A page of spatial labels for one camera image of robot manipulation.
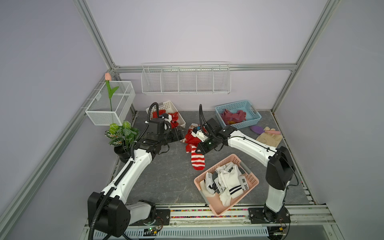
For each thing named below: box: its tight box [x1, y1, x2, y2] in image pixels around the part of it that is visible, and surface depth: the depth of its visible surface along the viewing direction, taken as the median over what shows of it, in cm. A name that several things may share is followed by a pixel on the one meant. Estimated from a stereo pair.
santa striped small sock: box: [189, 144, 206, 171], surface depth 83 cm
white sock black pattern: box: [205, 172, 218, 195], surface depth 78 cm
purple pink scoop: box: [250, 125, 282, 135], surface depth 111 cm
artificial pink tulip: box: [104, 72, 119, 112], surface depth 86 cm
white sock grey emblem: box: [238, 175, 250, 191], surface depth 84 cm
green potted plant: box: [104, 121, 140, 163], surface depth 78 cm
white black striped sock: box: [217, 162, 244, 207], surface depth 80 cm
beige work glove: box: [256, 126, 282, 147], surface depth 106 cm
